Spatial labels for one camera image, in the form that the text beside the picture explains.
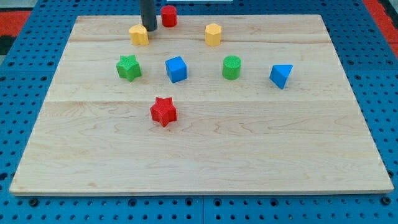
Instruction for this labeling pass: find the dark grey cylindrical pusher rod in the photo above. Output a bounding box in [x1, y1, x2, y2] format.
[139, 0, 157, 32]

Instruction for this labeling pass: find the yellow hexagon block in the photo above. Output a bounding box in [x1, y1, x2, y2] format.
[205, 23, 222, 47]

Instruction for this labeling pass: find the blue cube block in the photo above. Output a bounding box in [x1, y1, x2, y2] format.
[165, 56, 188, 83]

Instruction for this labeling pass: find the green star block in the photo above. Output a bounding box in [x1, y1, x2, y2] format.
[116, 55, 142, 82]

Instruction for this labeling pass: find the red cylinder block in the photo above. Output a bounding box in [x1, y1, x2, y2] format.
[160, 5, 177, 27]

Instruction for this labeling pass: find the blue triangular prism block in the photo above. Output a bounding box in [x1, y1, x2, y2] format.
[269, 64, 294, 90]

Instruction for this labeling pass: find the light wooden board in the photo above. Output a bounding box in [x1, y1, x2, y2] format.
[9, 14, 394, 196]

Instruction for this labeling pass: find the yellow heart block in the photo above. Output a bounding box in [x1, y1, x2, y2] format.
[129, 24, 149, 46]

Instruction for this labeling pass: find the green cylinder block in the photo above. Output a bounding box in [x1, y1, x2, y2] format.
[222, 55, 242, 80]

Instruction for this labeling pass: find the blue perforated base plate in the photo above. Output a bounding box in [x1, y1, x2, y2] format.
[1, 1, 397, 223]

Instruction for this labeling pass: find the red star block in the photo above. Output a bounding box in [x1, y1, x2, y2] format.
[150, 97, 177, 127]

